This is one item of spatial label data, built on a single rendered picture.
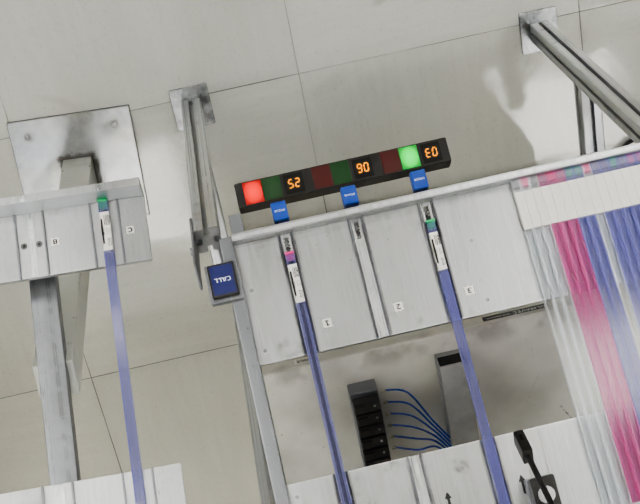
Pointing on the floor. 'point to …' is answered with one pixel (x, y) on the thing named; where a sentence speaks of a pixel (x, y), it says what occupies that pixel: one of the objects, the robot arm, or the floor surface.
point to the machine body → (282, 404)
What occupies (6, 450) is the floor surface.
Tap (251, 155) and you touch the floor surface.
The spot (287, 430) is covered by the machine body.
